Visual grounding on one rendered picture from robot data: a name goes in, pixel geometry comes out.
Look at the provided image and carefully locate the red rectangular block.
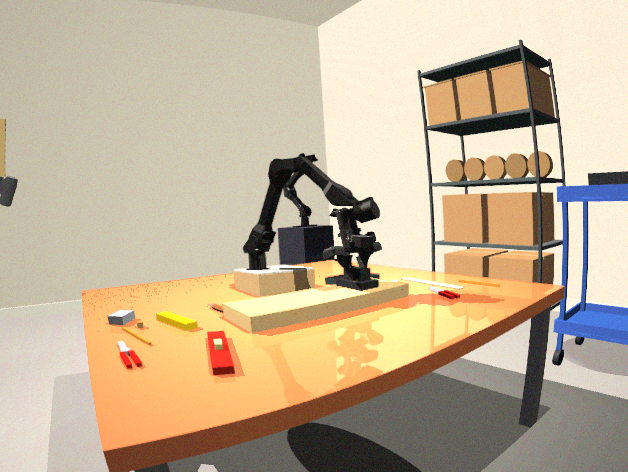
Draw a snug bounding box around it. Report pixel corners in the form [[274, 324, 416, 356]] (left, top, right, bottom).
[[207, 330, 235, 376]]

